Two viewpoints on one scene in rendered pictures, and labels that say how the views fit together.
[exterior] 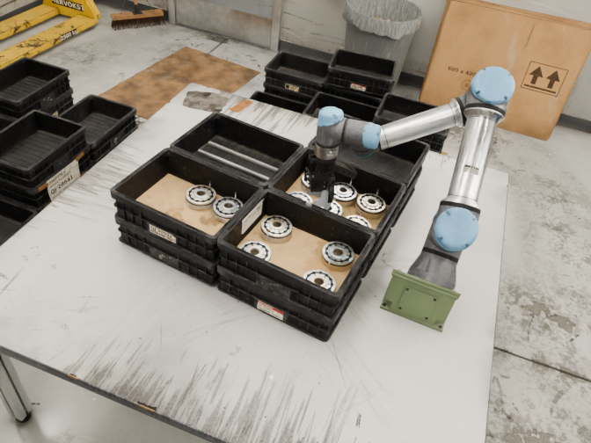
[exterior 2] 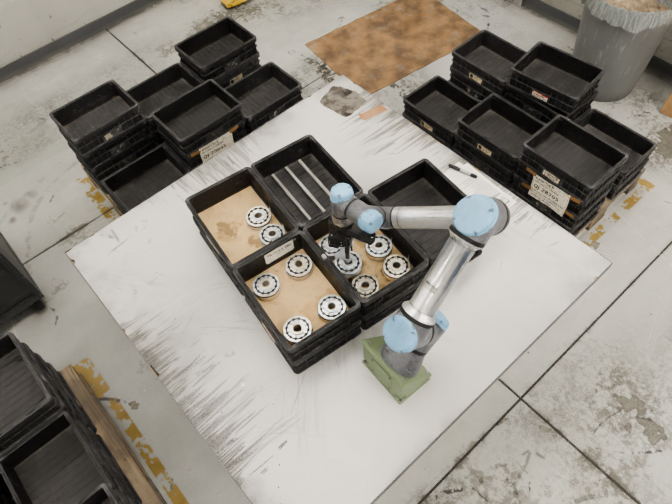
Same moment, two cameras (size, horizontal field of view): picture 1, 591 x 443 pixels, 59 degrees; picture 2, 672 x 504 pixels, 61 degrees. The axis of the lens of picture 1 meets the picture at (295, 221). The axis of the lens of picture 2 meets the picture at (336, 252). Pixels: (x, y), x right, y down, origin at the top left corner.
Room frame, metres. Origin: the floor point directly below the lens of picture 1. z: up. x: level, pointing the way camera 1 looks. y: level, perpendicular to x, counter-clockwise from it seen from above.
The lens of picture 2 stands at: (0.44, -0.78, 2.66)
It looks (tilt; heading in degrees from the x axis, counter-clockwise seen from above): 57 degrees down; 39
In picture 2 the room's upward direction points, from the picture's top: 6 degrees counter-clockwise
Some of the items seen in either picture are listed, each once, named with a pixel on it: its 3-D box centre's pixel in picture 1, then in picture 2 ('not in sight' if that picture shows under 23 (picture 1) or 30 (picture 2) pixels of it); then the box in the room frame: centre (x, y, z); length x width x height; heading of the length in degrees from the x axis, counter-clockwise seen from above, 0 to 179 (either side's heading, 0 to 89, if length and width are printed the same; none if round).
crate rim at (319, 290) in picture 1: (298, 240); (295, 288); (1.13, -0.02, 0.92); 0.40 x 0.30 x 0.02; 68
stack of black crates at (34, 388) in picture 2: not in sight; (24, 406); (0.27, 0.86, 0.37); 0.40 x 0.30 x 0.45; 76
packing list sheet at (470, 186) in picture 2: not in sight; (472, 192); (2.01, -0.30, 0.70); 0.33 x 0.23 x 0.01; 76
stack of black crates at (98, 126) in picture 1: (95, 144); (264, 111); (2.25, 1.12, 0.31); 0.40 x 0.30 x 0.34; 165
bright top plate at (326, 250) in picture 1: (338, 252); (331, 307); (1.16, -0.15, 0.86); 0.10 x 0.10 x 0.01
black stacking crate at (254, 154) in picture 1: (237, 159); (307, 187); (1.56, 0.24, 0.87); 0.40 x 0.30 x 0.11; 68
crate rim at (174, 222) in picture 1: (188, 192); (241, 215); (1.28, 0.35, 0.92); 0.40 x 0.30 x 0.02; 68
